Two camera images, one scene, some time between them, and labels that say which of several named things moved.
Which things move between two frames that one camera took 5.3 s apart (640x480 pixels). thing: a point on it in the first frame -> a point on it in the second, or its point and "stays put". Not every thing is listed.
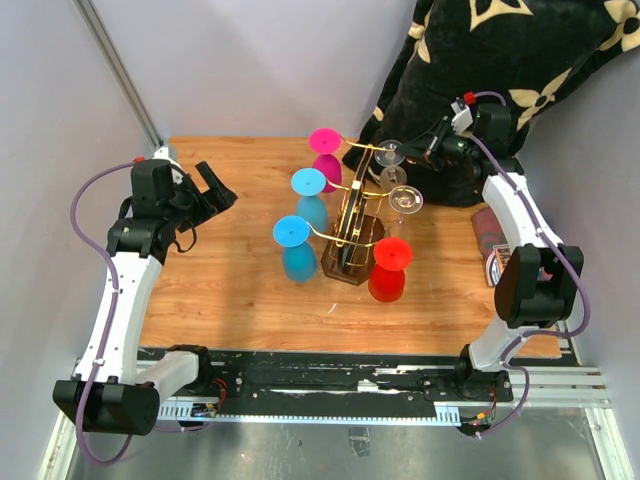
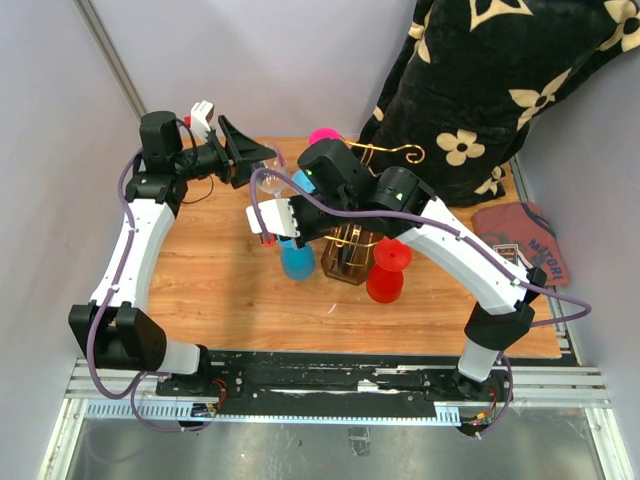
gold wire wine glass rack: [359, 225] stays put
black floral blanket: [531, 56] stays put
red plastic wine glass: [386, 279] stays put
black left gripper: [216, 199] -> [246, 152]
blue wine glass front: [300, 257] stays put
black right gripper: [422, 155] -> [305, 233]
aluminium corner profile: [94, 22] stays put
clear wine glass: [392, 175] -> [272, 182]
